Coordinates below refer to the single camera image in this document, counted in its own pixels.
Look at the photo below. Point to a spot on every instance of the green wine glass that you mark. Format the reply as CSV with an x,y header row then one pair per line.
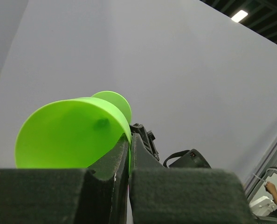
x,y
73,133

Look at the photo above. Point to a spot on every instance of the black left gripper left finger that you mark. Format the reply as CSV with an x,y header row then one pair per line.
x,y
93,195

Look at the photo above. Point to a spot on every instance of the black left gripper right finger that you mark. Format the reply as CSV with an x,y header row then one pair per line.
x,y
189,193

